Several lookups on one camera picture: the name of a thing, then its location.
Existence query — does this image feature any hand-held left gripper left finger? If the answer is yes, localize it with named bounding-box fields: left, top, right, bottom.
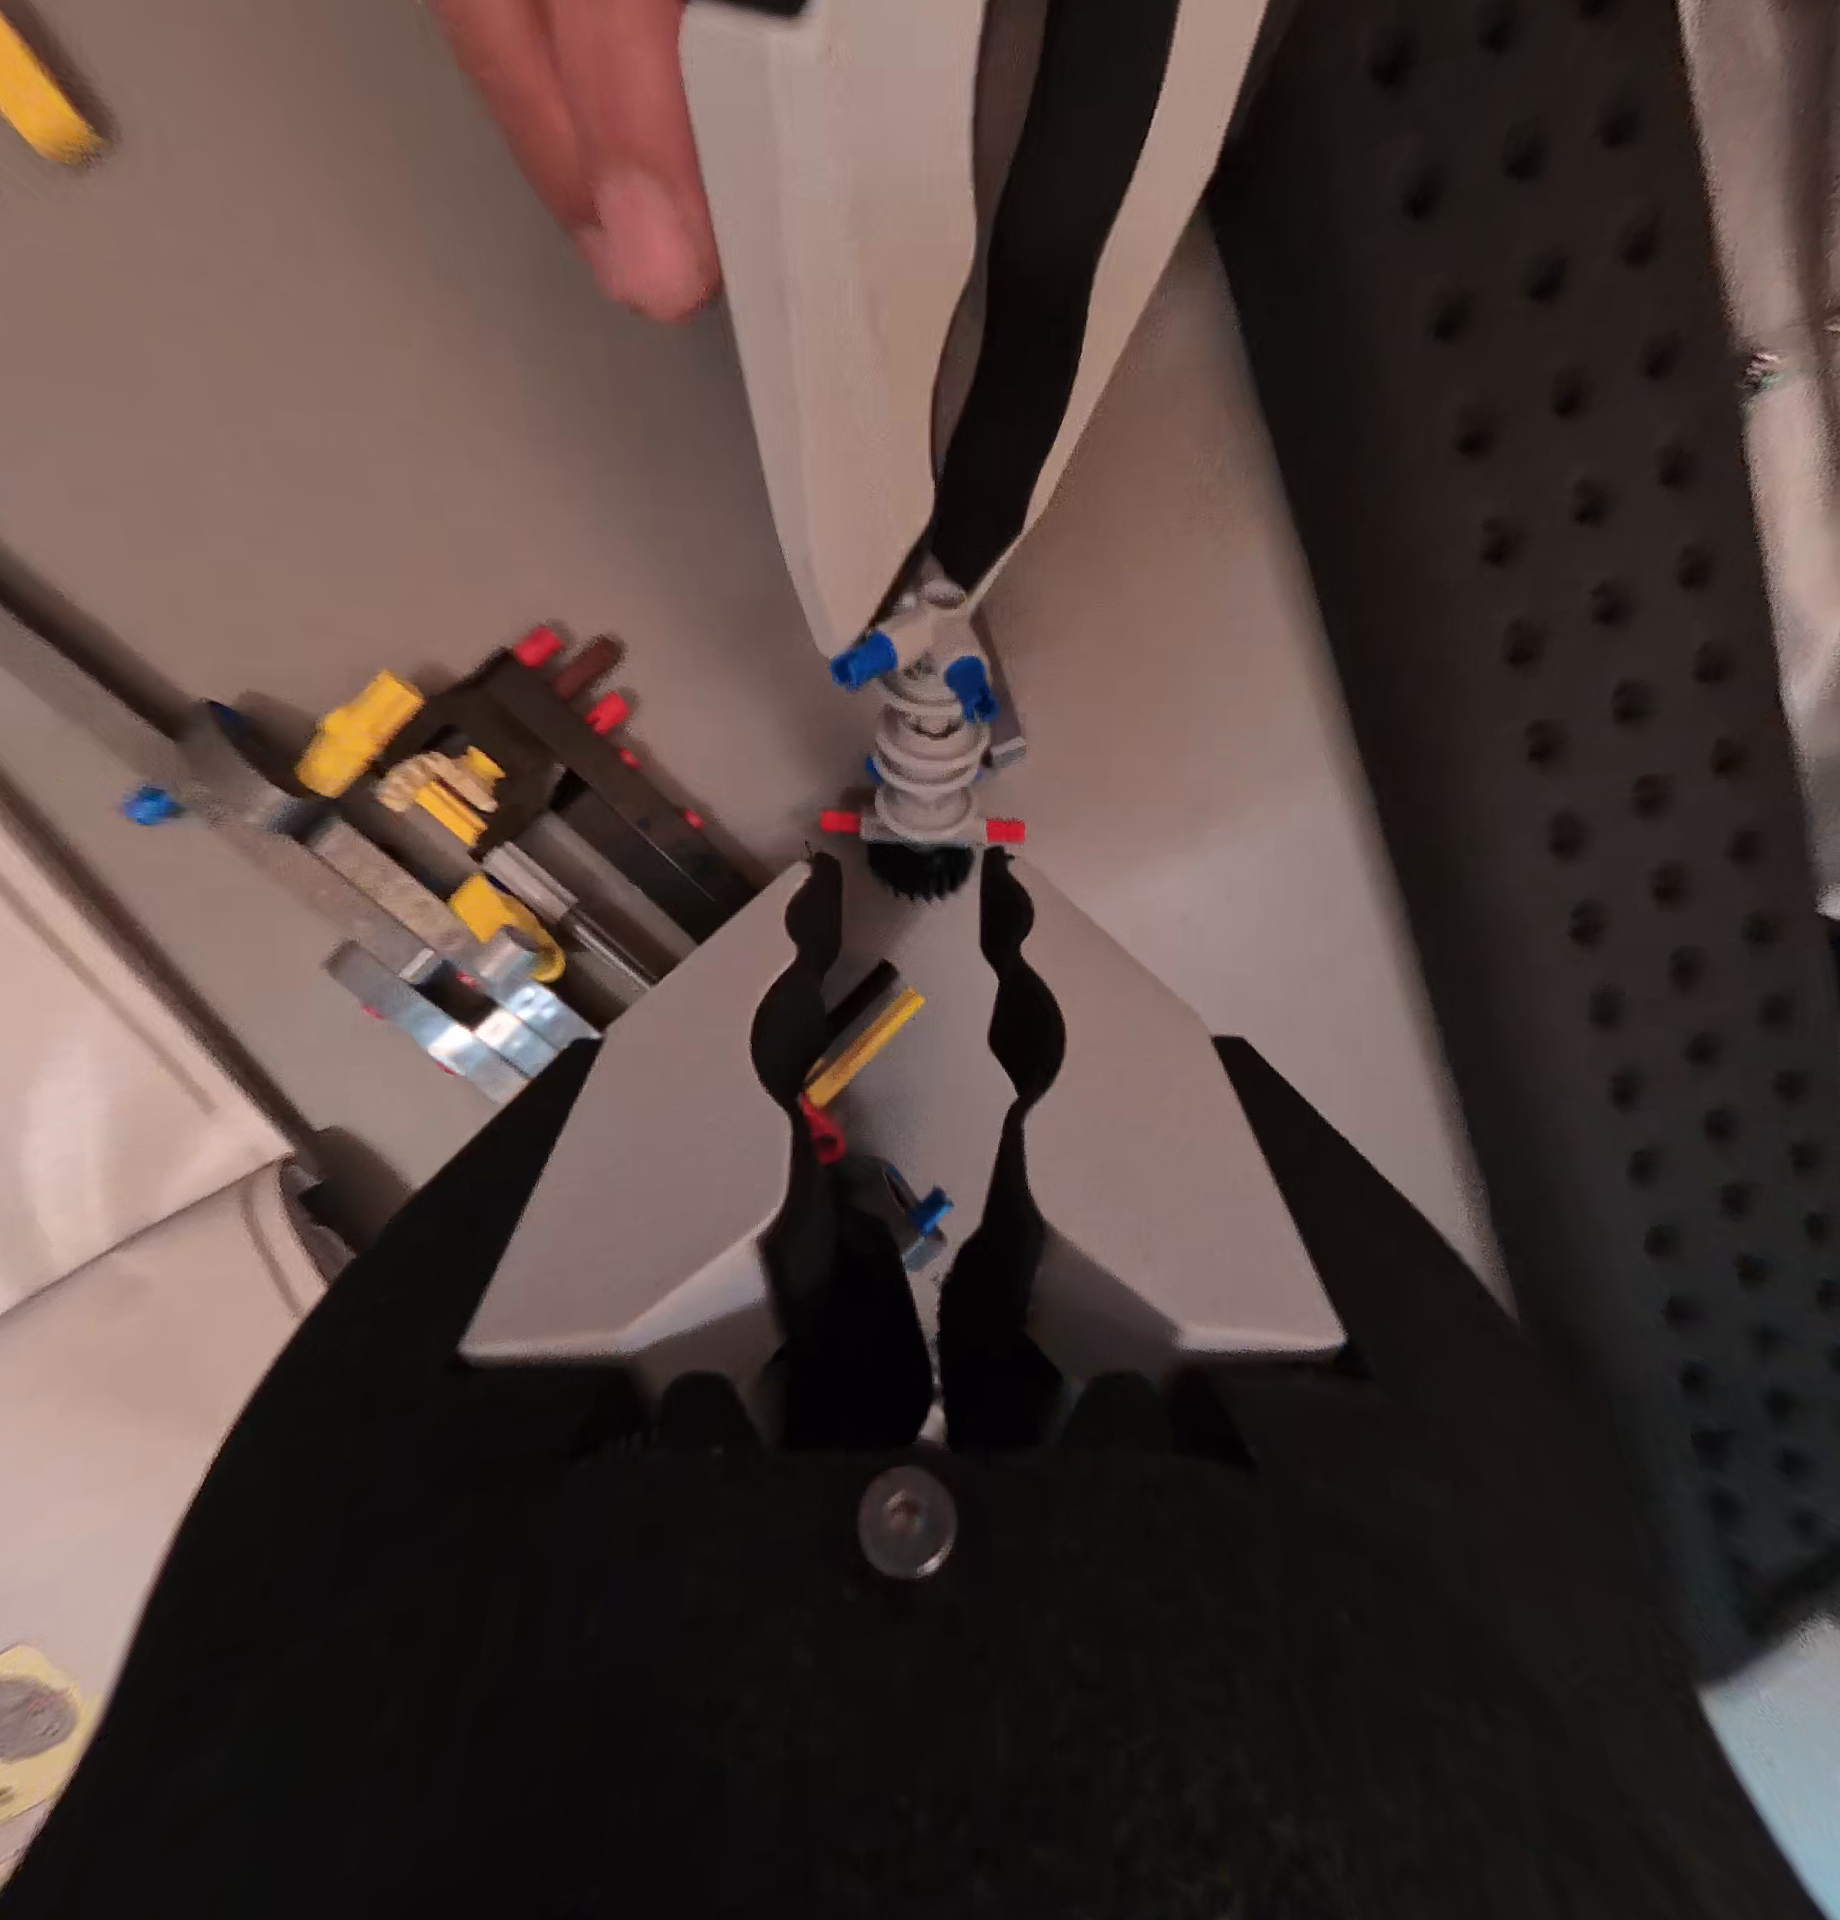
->
left=458, top=854, right=846, bottom=1427

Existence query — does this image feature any grey lego shock absorber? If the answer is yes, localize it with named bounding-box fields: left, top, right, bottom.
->
left=818, top=704, right=1031, bottom=908

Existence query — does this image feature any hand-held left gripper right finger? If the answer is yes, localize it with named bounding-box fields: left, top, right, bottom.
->
left=981, top=847, right=1346, bottom=1427

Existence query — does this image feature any small yellow lego connector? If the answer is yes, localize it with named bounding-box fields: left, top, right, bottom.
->
left=0, top=0, right=107, bottom=164

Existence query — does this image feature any person's right hand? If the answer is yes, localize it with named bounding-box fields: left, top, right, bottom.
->
left=432, top=0, right=726, bottom=323

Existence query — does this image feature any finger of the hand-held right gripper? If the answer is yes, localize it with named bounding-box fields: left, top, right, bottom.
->
left=969, top=0, right=1298, bottom=603
left=679, top=0, right=1041, bottom=658

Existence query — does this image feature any black dimpled pad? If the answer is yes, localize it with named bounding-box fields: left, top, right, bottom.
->
left=1207, top=0, right=1840, bottom=1683

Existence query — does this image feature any lego chassis assembly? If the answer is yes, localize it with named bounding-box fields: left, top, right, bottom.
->
left=123, top=627, right=959, bottom=1278

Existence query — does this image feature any grey lego connector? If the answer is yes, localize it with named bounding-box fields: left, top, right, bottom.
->
left=830, top=577, right=1035, bottom=768

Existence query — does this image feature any lego instruction booklet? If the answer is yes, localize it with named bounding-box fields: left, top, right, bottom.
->
left=0, top=750, right=337, bottom=1907

